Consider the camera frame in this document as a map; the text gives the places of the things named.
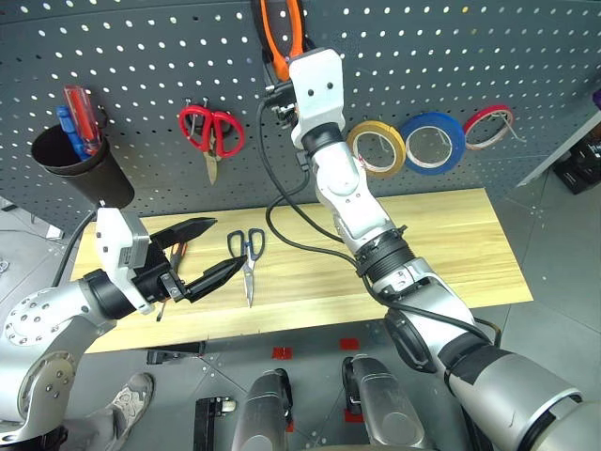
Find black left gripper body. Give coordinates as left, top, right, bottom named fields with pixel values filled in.
left=131, top=241, right=192, bottom=304

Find blue handled screwdriver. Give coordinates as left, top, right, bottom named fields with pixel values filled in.
left=54, top=105, right=90, bottom=161

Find silver rounded robot leg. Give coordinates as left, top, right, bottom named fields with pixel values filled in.
left=233, top=368, right=295, bottom=451
left=341, top=355, right=433, bottom=451

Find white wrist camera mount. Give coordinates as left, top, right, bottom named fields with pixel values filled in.
left=95, top=207, right=156, bottom=315
left=286, top=48, right=349, bottom=146

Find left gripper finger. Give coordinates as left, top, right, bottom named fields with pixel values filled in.
left=184, top=257, right=244, bottom=303
left=152, top=217, right=219, bottom=251

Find red handled scissors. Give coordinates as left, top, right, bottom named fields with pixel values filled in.
left=177, top=103, right=246, bottom=185

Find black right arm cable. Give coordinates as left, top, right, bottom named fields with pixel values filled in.
left=255, top=96, right=502, bottom=350

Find black floor device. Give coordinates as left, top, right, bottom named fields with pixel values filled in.
left=194, top=397, right=236, bottom=451

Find grey trouser leg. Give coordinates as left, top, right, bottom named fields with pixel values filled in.
left=60, top=406, right=142, bottom=451

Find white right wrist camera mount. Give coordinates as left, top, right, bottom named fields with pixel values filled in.
left=286, top=48, right=349, bottom=146

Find red tape roll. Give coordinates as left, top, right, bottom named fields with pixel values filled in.
left=463, top=103, right=516, bottom=151

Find blue tape roll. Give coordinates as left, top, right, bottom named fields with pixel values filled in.
left=399, top=111, right=467, bottom=177

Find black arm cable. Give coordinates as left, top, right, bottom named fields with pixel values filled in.
left=49, top=210, right=99, bottom=288
left=255, top=96, right=502, bottom=350

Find yellow tape roll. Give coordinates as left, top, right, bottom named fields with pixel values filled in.
left=346, top=120, right=408, bottom=179

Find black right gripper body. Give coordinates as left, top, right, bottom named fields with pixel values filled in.
left=261, top=79, right=301, bottom=135

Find dark blue handled scissors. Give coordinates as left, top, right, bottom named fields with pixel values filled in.
left=226, top=227, right=266, bottom=309

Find black tool holder cup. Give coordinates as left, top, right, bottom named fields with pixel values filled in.
left=30, top=124, right=136, bottom=210

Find grey pegboard stand bar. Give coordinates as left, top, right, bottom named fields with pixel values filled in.
left=514, top=110, right=601, bottom=189

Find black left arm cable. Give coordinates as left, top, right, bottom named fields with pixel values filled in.
left=49, top=210, right=99, bottom=288

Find orange black needle-nose pliers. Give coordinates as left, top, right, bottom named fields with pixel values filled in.
left=156, top=241, right=190, bottom=323

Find grey sneaker shoe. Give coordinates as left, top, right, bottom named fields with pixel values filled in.
left=105, top=372, right=155, bottom=431

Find orange handled pliers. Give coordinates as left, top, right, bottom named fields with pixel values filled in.
left=251, top=0, right=306, bottom=82

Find grey perforated metal pegboard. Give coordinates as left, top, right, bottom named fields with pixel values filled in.
left=0, top=0, right=601, bottom=231

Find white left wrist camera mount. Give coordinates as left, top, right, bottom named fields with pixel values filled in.
left=95, top=207, right=156, bottom=315

